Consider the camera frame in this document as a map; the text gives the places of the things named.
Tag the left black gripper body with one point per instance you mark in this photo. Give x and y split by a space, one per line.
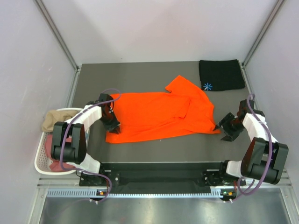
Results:
110 121

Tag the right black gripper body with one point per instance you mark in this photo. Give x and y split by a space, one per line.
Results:
232 127

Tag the orange t shirt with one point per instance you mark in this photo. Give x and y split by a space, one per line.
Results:
183 109

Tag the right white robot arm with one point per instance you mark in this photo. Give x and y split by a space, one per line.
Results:
264 153

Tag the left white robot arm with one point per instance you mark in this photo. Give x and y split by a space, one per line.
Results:
69 146

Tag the folded black t shirt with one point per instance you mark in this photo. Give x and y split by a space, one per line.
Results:
220 75

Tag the beige t shirt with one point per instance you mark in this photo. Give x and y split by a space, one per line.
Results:
54 116

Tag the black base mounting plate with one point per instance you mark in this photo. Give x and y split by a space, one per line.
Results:
165 177

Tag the pink t shirt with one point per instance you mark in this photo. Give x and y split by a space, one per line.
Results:
55 167

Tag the white laundry basket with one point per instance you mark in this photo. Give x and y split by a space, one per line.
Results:
42 162

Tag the slotted cable duct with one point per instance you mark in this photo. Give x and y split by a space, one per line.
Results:
97 193

